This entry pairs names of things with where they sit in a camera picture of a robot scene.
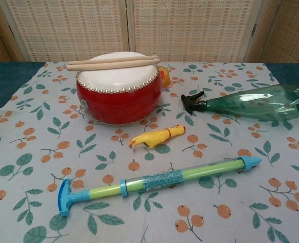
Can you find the green plastic spray bottle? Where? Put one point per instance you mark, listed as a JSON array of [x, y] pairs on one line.
[[253, 106]]

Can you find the yellow rubber chicken toy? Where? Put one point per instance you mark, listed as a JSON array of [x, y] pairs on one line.
[[154, 138]]

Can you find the red drum white skin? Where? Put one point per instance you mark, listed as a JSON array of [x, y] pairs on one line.
[[119, 101]]

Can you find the yellow rubber duck toy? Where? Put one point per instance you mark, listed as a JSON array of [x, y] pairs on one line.
[[165, 76]]

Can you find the blue green water pump toy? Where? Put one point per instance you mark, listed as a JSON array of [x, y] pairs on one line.
[[159, 178]]

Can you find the wooden drumstick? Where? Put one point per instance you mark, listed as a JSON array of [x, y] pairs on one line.
[[109, 64], [101, 60]]

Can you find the floral fruit print tablecloth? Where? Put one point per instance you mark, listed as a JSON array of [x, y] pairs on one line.
[[38, 152]]

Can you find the woven folding screen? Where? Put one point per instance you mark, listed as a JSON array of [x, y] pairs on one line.
[[71, 27]]

